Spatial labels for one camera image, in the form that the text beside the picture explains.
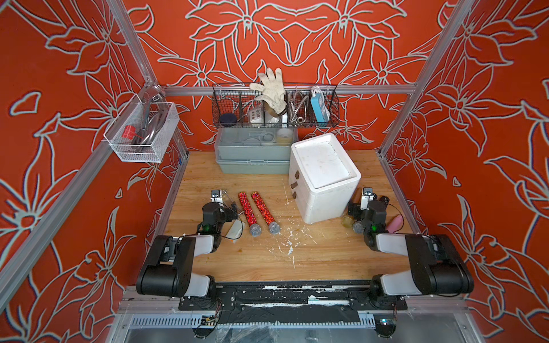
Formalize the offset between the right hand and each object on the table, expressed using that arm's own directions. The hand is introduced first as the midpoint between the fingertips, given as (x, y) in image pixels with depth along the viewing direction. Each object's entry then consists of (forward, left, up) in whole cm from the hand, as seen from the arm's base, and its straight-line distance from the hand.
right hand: (359, 198), depth 91 cm
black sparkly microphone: (-12, +2, -4) cm, 12 cm away
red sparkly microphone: (-13, +45, -4) cm, 47 cm away
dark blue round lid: (+32, +60, +19) cm, 71 cm away
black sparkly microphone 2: (+3, -14, -5) cm, 16 cm away
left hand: (-2, +60, -1) cm, 60 cm away
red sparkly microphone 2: (-13, +37, -3) cm, 39 cm away
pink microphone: (-10, -14, -4) cm, 18 cm away
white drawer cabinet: (-1, +19, +16) cm, 25 cm away
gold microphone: (-9, +6, -5) cm, 12 cm away
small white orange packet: (-14, +53, -5) cm, 55 cm away
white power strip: (+28, +46, +23) cm, 59 cm away
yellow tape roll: (+29, +33, +10) cm, 45 cm away
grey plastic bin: (+23, +48, +6) cm, 54 cm away
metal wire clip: (+2, +58, -5) cm, 58 cm away
